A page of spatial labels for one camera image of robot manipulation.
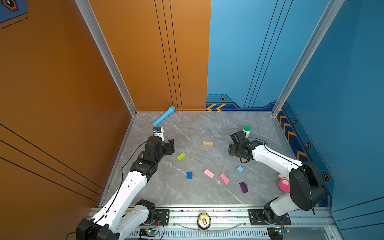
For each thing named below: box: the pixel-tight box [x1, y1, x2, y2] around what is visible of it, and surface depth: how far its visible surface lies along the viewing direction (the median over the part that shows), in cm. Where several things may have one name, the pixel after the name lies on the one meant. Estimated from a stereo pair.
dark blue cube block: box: [186, 171, 193, 179], surface depth 89 cm
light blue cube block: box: [236, 165, 244, 174], surface depth 88 cm
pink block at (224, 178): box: [219, 173, 231, 185], surface depth 87 cm
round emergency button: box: [196, 212, 212, 230], surface depth 65 cm
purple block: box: [239, 182, 248, 194], surface depth 84 cm
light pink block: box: [203, 169, 215, 179], surface depth 89 cm
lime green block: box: [176, 152, 187, 161], surface depth 96 cm
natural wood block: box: [202, 141, 214, 146], surface depth 102 cm
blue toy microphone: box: [153, 106, 176, 126], surface depth 118 cm
